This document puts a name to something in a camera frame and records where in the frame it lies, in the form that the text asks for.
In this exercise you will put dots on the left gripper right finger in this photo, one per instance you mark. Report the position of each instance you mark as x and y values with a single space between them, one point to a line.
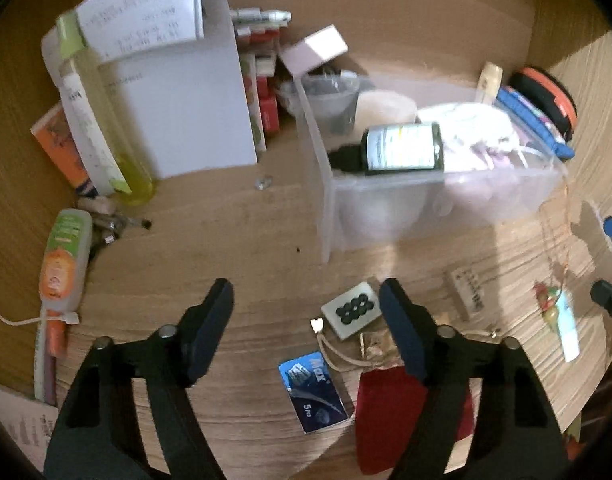
516 434

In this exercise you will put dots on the beaded charm with tag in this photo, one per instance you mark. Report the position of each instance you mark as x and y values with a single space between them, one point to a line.
552 295

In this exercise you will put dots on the red velvet pouch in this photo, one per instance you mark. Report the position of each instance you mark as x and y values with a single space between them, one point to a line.
389 404

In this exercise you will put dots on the white drawstring cloth bag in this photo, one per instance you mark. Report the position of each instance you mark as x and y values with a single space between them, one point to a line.
476 136

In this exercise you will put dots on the blue Max staples box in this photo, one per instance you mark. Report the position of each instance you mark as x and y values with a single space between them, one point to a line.
314 397

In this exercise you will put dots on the dark green dropper bottle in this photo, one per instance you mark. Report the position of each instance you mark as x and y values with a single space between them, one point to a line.
390 149

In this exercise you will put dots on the cotton pad cylinder container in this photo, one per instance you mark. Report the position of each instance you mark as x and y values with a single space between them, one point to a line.
384 107

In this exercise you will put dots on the white round lidded jar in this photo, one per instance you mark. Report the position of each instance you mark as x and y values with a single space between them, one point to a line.
381 216

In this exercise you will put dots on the receipt paper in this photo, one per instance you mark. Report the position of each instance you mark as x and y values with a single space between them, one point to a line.
29 423

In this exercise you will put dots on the black orange zip case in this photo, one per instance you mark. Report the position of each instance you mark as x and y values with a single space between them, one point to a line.
550 96

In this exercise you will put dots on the blue colourful pencil case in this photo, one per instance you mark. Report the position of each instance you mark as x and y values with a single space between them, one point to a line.
536 121

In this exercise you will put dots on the orange green tube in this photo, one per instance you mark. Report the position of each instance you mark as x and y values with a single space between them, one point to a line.
65 261

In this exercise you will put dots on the cream lotion bottle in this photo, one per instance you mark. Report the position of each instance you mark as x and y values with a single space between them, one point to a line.
489 83

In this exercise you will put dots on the clear plastic storage bin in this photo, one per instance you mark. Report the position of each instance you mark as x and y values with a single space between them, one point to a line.
454 201

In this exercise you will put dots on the yellow-green spray bottle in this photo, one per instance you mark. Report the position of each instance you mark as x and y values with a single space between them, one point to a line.
95 117

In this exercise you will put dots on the small metal clip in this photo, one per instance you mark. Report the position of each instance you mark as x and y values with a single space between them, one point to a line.
263 183

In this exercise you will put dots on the orange booklet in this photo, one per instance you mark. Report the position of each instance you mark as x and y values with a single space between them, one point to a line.
53 134

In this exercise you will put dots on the white ceramic bowl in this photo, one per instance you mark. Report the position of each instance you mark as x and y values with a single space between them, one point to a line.
328 96

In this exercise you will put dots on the small white pink box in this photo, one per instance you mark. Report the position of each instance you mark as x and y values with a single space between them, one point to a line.
313 51

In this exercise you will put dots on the white folded paper sheet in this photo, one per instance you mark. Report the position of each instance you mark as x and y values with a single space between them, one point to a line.
171 71

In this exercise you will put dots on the stack of books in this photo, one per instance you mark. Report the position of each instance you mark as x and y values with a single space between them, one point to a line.
257 34

